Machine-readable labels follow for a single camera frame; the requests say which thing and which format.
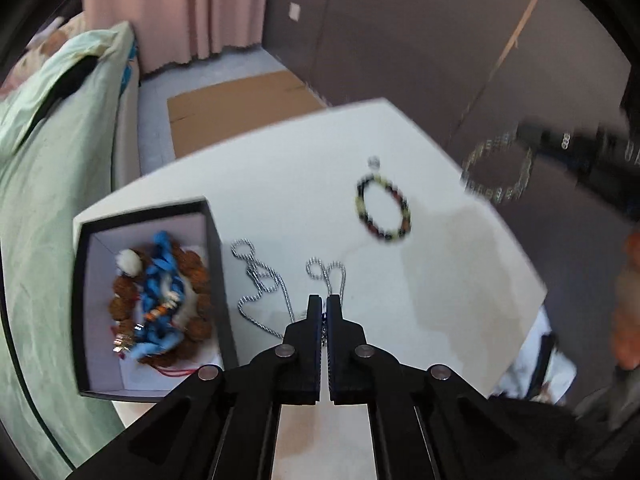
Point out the black jewelry box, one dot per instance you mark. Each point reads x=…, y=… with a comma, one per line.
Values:
x=222, y=280

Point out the pale green duvet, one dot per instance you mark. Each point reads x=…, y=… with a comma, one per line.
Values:
x=75, y=55

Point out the white wall socket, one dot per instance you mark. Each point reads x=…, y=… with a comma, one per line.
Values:
x=295, y=11

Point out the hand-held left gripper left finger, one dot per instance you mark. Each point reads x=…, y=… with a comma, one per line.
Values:
x=310, y=340

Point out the person's right hand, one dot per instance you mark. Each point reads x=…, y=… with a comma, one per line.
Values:
x=629, y=300

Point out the patterned pillow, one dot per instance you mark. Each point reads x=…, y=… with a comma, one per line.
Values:
x=47, y=37

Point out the white and black cloth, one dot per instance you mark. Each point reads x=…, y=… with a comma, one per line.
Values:
x=530, y=355

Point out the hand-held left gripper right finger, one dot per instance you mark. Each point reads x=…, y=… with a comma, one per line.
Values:
x=340, y=340

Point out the brown cardboard sheet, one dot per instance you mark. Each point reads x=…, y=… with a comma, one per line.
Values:
x=225, y=110

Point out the dark brown wardrobe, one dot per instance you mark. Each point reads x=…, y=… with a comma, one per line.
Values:
x=425, y=35

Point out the wide pink curtain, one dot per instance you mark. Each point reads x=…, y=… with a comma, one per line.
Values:
x=175, y=10

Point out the green bed cover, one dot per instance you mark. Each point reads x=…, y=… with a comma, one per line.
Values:
x=45, y=260

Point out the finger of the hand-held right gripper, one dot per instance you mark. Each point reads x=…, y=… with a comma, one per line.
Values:
x=542, y=135

